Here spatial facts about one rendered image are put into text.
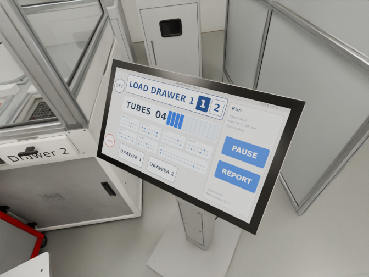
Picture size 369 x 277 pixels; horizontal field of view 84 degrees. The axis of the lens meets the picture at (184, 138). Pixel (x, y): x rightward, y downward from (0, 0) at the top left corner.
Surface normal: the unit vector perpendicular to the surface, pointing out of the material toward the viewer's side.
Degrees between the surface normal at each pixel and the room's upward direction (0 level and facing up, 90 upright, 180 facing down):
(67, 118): 90
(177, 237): 5
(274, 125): 50
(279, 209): 0
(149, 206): 0
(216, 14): 90
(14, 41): 90
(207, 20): 90
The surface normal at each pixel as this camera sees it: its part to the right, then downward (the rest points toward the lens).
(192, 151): -0.43, 0.08
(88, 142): 0.11, 0.73
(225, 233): -0.01, -0.64
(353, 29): -0.99, 0.15
